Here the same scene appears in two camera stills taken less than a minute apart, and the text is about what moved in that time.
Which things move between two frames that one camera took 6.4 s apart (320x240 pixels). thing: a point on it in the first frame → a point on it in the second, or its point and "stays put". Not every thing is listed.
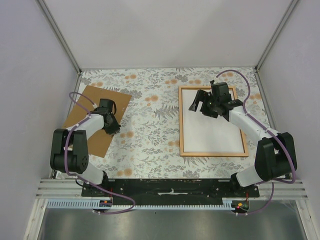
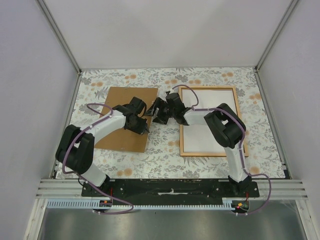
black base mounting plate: (169, 192) stays put
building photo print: (202, 134) stays put
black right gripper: (203, 96) → (160, 104)
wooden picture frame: (181, 128) stays put
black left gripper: (116, 127) → (143, 129)
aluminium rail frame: (283, 190) stays put
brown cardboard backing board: (91, 98) → (125, 139)
